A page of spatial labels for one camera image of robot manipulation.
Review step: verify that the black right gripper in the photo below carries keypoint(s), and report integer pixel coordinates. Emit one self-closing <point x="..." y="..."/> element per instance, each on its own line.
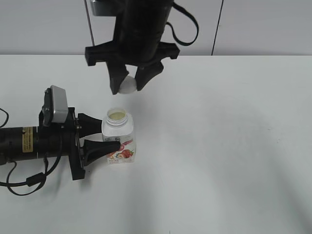
<point x="136" y="41"/>

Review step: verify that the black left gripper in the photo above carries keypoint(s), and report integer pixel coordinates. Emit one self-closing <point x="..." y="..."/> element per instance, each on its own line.
<point x="61" y="139"/>

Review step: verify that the white bottle cap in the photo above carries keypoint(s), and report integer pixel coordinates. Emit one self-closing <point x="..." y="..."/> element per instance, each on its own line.
<point x="128" y="86"/>

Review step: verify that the white strawberry yogurt bottle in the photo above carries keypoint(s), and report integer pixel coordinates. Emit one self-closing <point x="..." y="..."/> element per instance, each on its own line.
<point x="118" y="125"/>

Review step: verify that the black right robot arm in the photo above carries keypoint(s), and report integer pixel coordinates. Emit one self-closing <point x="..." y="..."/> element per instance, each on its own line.
<point x="147" y="7"/>

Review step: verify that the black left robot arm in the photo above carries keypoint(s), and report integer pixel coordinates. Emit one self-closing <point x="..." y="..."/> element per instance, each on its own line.
<point x="20" y="143"/>

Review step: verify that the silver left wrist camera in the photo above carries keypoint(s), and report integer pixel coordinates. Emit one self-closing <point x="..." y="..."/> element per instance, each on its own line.
<point x="55" y="106"/>

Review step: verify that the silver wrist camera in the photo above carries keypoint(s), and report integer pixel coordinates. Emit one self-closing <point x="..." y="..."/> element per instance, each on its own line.
<point x="107" y="8"/>
<point x="55" y="106"/>

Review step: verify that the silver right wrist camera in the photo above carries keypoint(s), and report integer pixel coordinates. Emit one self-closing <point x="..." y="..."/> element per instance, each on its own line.
<point x="107" y="8"/>

